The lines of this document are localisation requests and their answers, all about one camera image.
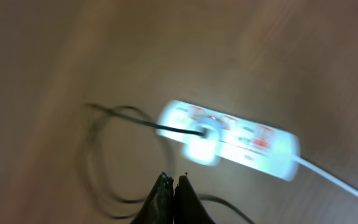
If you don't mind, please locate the black USB charging cable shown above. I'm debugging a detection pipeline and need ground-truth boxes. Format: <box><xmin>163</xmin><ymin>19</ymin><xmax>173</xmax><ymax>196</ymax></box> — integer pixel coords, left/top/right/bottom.
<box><xmin>78</xmin><ymin>102</ymin><xmax>256</xmax><ymax>224</ymax></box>

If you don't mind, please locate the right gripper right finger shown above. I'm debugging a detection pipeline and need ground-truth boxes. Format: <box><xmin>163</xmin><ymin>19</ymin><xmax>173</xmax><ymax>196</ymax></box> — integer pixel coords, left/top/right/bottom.
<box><xmin>173</xmin><ymin>175</ymin><xmax>214</xmax><ymax>224</ymax></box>

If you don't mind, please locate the white power strip cord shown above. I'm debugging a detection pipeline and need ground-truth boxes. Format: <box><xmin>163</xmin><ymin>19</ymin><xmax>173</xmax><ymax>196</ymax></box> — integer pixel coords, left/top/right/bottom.
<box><xmin>292</xmin><ymin>154</ymin><xmax>358</xmax><ymax>210</ymax></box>

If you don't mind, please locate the white charger plug adapter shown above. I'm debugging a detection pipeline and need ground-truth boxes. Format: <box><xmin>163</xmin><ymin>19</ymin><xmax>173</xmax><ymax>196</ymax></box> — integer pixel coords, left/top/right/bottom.
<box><xmin>183</xmin><ymin>117</ymin><xmax>223</xmax><ymax>166</ymax></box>

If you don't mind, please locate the white power strip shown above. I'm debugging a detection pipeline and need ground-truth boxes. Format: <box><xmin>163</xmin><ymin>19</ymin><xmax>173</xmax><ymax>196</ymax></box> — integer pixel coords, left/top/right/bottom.
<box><xmin>158</xmin><ymin>100</ymin><xmax>299</xmax><ymax>181</ymax></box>

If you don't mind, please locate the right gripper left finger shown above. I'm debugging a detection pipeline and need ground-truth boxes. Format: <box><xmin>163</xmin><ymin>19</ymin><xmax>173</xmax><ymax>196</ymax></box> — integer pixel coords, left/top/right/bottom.
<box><xmin>131</xmin><ymin>172</ymin><xmax>174</xmax><ymax>224</ymax></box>

